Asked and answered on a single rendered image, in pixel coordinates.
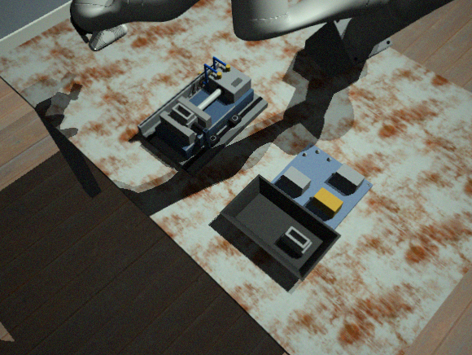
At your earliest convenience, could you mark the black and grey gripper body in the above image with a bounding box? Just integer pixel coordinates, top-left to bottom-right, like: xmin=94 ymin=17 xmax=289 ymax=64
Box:
xmin=70 ymin=2 xmax=128 ymax=51

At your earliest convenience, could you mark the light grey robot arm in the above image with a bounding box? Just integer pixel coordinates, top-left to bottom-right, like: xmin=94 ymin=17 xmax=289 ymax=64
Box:
xmin=72 ymin=0 xmax=453 ymax=50

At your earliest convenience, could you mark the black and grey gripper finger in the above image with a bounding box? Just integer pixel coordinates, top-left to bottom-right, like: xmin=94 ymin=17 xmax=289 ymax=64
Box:
xmin=79 ymin=34 xmax=89 ymax=43

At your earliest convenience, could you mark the yellow rectangular block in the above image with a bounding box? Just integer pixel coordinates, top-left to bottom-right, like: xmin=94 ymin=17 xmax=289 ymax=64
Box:
xmin=312 ymin=187 xmax=343 ymax=218

